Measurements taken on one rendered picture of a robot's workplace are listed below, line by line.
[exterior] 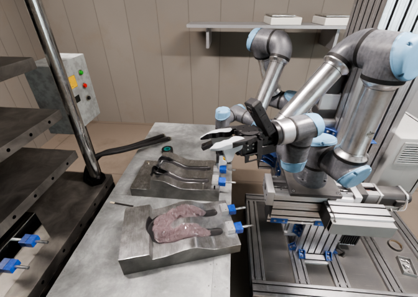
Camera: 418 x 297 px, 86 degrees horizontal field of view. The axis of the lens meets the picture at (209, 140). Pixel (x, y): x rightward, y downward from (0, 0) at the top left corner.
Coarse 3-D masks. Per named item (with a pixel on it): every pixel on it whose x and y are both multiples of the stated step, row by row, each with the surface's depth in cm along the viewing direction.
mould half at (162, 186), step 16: (176, 160) 138; (192, 160) 144; (208, 160) 142; (144, 176) 134; (160, 176) 123; (192, 176) 131; (208, 176) 130; (144, 192) 127; (160, 192) 126; (176, 192) 124; (192, 192) 123; (208, 192) 122
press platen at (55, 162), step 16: (16, 160) 118; (32, 160) 118; (48, 160) 118; (64, 160) 118; (0, 176) 108; (16, 176) 108; (32, 176) 108; (48, 176) 108; (0, 192) 99; (16, 192) 99; (32, 192) 99; (0, 208) 92; (16, 208) 92; (0, 224) 85
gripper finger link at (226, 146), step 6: (234, 138) 57; (240, 138) 57; (216, 144) 55; (222, 144) 54; (228, 144) 54; (210, 150) 54; (216, 150) 54; (222, 150) 55; (228, 150) 56; (234, 150) 57; (228, 156) 57
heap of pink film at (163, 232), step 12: (180, 204) 109; (168, 216) 105; (180, 216) 106; (192, 216) 106; (156, 228) 100; (168, 228) 100; (180, 228) 99; (192, 228) 98; (204, 228) 102; (156, 240) 98; (168, 240) 96
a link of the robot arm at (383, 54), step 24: (360, 48) 67; (384, 48) 61; (408, 48) 57; (384, 72) 63; (408, 72) 61; (360, 96) 72; (384, 96) 67; (360, 120) 73; (360, 144) 77; (336, 168) 84; (360, 168) 79
